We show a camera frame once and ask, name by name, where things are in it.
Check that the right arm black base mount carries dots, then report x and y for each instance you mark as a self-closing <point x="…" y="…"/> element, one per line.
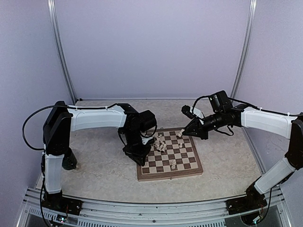
<point x="243" y="204"/>

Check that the aluminium corner post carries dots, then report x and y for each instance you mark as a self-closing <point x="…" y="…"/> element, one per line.
<point x="59" y="47"/>
<point x="245" y="47"/>

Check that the white chess piece pile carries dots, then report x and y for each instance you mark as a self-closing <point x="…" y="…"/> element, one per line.
<point x="159" y="144"/>

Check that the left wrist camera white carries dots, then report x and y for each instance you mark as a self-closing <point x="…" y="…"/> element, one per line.
<point x="147" y="140"/>

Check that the left aluminium corner post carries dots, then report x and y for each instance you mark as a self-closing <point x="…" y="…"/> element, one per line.
<point x="59" y="47"/>

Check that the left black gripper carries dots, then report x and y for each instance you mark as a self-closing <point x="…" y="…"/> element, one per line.
<point x="138" y="156"/>

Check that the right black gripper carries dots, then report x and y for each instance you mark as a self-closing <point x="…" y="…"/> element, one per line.
<point x="197" y="126"/>

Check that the wooden chess board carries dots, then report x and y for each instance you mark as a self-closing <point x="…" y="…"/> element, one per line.
<point x="157" y="165"/>

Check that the white chess king piece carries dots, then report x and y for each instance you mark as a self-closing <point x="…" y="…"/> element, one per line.
<point x="173" y="165"/>

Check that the aluminium front rail frame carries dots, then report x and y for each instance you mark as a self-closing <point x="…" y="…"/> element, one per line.
<point x="209" y="213"/>

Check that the black ribbed cup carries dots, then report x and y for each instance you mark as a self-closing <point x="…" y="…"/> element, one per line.
<point x="69" y="160"/>

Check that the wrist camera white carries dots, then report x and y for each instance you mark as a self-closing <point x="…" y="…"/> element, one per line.
<point x="193" y="113"/>
<point x="147" y="140"/>

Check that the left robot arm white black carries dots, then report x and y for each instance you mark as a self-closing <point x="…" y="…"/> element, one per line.
<point x="64" y="119"/>

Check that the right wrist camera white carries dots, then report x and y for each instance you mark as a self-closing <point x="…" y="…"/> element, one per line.
<point x="193" y="113"/>

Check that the right aluminium corner post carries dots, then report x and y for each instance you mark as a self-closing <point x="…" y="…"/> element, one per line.
<point x="245" y="47"/>

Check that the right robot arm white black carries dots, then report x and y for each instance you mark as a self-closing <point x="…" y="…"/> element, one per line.
<point x="249" y="116"/>

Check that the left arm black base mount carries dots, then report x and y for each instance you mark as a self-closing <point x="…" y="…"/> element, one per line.
<point x="63" y="204"/>

